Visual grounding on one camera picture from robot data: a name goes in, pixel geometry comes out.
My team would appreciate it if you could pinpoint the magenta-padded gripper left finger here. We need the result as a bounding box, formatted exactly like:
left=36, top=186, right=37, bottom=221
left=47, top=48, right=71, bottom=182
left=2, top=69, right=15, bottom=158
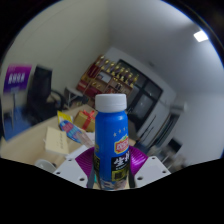
left=53, top=146, right=97, bottom=189

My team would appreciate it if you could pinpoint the blue white-capped drink bottle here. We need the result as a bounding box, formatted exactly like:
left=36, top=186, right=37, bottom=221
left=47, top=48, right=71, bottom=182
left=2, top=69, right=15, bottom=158
left=93, top=93, right=131, bottom=192

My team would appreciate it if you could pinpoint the thin yellow book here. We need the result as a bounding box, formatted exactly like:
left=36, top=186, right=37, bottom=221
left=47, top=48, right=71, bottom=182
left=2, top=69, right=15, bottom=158
left=56, top=110, right=74, bottom=126

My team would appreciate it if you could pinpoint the dark glass door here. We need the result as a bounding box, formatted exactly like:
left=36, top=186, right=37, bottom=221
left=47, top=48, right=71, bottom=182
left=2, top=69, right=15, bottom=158
left=116, top=59, right=164, bottom=132

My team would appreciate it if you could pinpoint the wooden trophy shelf unit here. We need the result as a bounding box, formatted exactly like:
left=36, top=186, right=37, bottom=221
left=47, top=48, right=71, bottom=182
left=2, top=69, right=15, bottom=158
left=76, top=54, right=139, bottom=101

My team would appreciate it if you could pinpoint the rectangular ceiling light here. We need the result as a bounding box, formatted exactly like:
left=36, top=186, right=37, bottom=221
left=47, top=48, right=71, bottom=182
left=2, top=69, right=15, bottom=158
left=193, top=29, right=210, bottom=43

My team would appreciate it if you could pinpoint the beige notebook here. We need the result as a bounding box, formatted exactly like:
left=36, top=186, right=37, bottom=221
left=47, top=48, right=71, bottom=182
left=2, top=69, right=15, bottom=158
left=44, top=126, right=70, bottom=156

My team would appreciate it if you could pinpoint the yellow red-ribboned gift box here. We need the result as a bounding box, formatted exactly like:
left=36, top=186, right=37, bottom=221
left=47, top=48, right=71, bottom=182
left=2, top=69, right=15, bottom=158
left=73, top=109, right=97, bottom=132

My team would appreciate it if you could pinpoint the blue magazine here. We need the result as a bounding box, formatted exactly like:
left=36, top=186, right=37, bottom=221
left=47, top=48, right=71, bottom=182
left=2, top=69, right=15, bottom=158
left=59, top=119, right=95, bottom=148

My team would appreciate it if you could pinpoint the black office chair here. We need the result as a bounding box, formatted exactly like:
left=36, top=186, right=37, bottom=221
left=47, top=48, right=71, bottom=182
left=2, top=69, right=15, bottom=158
left=26, top=65, right=67, bottom=125

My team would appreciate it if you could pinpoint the small white side table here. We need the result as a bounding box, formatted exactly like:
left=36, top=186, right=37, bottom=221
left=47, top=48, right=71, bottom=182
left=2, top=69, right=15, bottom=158
left=64, top=87, right=85, bottom=108

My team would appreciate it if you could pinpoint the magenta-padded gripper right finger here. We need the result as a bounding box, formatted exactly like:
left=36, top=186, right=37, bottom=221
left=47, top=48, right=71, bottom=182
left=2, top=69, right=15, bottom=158
left=129, top=145, right=172, bottom=189

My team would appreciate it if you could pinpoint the purple sign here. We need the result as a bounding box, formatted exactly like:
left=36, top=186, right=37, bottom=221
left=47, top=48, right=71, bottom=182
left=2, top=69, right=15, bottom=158
left=3, top=63, right=33, bottom=94

